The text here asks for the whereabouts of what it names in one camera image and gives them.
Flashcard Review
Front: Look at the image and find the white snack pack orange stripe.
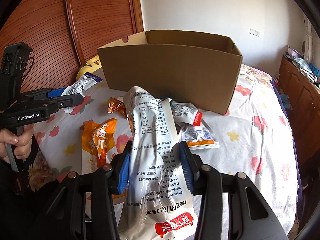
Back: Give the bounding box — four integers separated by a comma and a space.
178, 123, 220, 150

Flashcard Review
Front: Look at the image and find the wooden side cabinet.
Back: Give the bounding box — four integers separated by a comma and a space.
278, 57, 319, 175

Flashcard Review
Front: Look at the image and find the white wall socket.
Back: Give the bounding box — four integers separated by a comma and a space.
249, 28, 260, 37

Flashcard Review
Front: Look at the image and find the white blue snack pack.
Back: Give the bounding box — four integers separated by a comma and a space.
61, 72, 102, 115

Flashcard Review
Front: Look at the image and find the brown cardboard box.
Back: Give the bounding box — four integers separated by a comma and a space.
97, 30, 242, 114

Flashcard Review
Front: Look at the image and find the orange chicken feet snack bag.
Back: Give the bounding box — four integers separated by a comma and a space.
80, 118, 132, 174

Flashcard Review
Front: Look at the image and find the blue cloth beside bed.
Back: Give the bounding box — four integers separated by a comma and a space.
280, 94, 292, 110

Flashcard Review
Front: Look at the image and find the floral white bed sheet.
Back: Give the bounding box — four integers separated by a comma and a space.
29, 65, 299, 232

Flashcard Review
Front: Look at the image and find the white snack pack red stripe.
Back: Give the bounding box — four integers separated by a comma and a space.
170, 100, 202, 126

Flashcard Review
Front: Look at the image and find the yellow plush toy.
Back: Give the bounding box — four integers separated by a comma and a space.
76, 55, 101, 80

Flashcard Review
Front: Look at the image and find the person's left hand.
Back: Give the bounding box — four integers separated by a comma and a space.
0, 124, 34, 163

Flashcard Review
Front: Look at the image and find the patterned white curtain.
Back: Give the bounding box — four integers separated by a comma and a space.
303, 15, 313, 64

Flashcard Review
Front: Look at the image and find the large white snack bag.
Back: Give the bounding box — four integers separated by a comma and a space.
118, 86, 198, 239

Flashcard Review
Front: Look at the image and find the copper foil candy wrapper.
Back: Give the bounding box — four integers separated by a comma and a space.
107, 98, 128, 120

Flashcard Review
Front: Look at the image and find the wooden slatted wardrobe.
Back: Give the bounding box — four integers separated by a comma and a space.
1, 0, 143, 92

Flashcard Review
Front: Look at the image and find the clutter pile on cabinet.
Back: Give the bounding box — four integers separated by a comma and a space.
284, 45, 319, 88

